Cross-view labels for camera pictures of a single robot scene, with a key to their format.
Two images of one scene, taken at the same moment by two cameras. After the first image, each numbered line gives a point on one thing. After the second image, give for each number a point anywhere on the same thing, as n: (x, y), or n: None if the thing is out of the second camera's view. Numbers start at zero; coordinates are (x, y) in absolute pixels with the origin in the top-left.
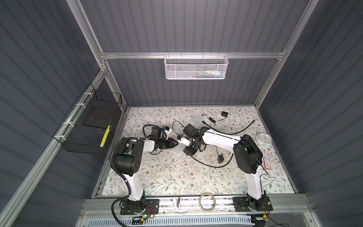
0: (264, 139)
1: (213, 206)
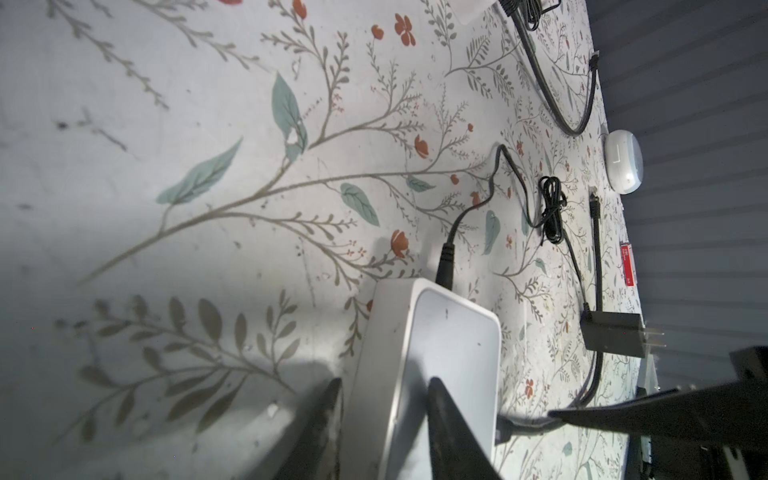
0: (623, 157)
1: None
